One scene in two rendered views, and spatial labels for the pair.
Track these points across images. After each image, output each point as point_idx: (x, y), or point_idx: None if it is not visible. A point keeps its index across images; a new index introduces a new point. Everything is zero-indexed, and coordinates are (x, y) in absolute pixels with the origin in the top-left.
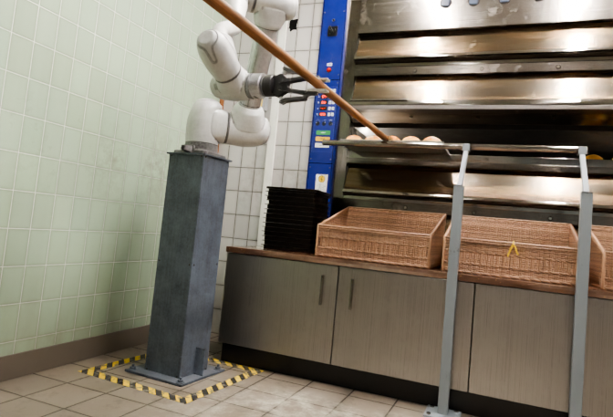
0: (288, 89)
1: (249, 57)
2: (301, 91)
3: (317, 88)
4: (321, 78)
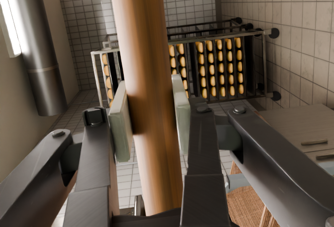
0: (206, 174)
1: None
2: (201, 124)
3: (174, 85)
4: (123, 87)
